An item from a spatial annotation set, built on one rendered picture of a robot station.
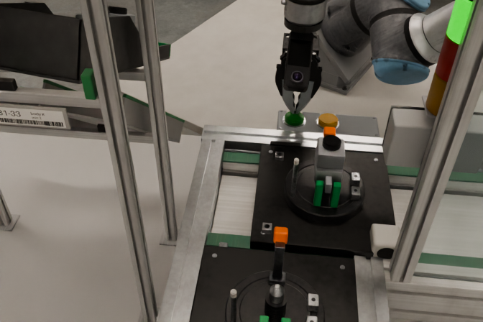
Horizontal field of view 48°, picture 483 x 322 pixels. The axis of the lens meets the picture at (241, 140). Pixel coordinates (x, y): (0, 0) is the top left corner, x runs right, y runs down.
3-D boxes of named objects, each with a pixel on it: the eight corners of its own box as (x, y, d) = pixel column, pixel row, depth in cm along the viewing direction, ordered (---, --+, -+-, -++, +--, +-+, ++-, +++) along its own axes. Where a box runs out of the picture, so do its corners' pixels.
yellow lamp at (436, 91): (422, 94, 68) (431, 62, 65) (462, 97, 68) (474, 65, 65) (428, 118, 65) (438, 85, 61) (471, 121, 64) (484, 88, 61)
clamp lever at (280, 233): (270, 271, 79) (274, 226, 77) (284, 272, 79) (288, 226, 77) (269, 285, 76) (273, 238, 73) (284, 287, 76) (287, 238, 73)
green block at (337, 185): (330, 202, 91) (333, 181, 88) (336, 203, 91) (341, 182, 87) (330, 207, 90) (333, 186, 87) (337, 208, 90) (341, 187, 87)
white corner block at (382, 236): (367, 238, 90) (371, 221, 88) (394, 240, 90) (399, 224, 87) (369, 260, 87) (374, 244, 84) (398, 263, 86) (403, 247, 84)
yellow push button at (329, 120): (318, 119, 114) (318, 111, 113) (336, 120, 114) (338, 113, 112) (318, 131, 111) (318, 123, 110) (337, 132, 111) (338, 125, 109)
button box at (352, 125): (277, 130, 119) (278, 108, 115) (372, 137, 118) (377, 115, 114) (274, 151, 114) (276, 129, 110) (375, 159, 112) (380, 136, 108)
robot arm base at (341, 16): (341, -4, 142) (370, -23, 134) (369, 46, 143) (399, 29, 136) (310, 11, 132) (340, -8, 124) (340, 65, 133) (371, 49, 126)
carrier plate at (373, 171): (260, 152, 106) (261, 143, 105) (383, 161, 105) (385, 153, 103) (249, 249, 88) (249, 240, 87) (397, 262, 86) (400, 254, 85)
